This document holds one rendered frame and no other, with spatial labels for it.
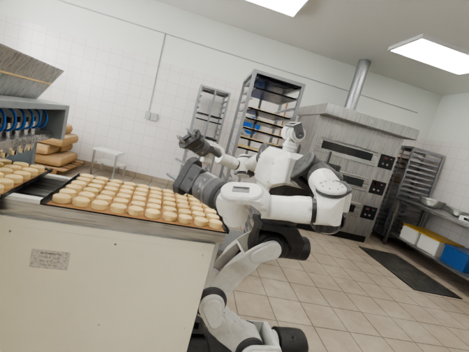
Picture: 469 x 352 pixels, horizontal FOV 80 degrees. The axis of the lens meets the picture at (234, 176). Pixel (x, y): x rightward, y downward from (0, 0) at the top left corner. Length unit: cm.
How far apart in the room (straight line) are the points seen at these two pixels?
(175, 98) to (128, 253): 433
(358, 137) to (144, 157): 366
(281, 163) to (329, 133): 353
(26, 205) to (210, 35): 467
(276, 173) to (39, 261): 87
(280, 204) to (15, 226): 80
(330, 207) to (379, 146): 434
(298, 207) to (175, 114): 459
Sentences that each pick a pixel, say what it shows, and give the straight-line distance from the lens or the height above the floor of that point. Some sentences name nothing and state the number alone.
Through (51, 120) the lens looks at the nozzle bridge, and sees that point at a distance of 149.
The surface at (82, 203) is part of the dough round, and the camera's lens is 101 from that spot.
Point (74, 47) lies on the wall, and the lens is 569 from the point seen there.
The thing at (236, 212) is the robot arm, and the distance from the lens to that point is 74.
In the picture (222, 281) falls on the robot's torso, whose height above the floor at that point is 62.
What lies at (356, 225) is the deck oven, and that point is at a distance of 518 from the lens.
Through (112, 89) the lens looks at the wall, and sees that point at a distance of 541.
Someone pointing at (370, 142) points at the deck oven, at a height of 166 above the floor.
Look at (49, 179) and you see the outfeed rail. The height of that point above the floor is 88.
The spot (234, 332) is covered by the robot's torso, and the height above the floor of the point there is 37.
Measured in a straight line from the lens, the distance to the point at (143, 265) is 108.
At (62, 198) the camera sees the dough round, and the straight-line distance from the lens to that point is 102.
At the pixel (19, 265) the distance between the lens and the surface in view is 115.
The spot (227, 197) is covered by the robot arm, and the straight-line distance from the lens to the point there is 71.
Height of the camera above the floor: 126
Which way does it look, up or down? 9 degrees down
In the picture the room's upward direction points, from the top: 15 degrees clockwise
